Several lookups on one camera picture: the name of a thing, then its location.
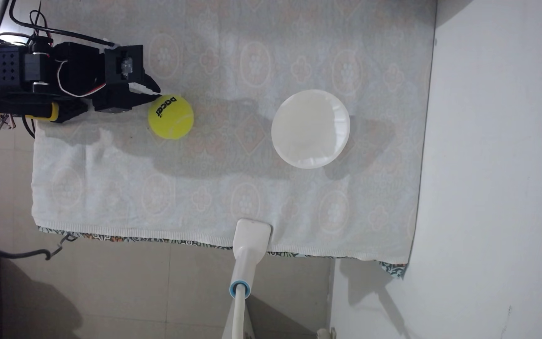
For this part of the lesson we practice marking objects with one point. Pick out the black square camera box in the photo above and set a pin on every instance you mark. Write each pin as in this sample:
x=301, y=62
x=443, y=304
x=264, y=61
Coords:
x=123, y=63

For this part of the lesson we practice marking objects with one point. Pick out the white clamp stand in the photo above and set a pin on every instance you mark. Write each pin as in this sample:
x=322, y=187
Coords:
x=250, y=245

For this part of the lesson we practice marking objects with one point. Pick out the white round bowl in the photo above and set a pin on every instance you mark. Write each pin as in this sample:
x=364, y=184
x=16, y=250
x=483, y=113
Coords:
x=310, y=129

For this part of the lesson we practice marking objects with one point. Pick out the yellow tennis ball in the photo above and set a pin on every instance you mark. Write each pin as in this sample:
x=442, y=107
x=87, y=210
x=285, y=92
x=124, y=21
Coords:
x=171, y=117

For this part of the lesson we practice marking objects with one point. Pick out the pale patterned towel cloth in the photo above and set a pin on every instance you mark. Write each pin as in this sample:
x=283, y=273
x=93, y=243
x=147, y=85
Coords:
x=205, y=188

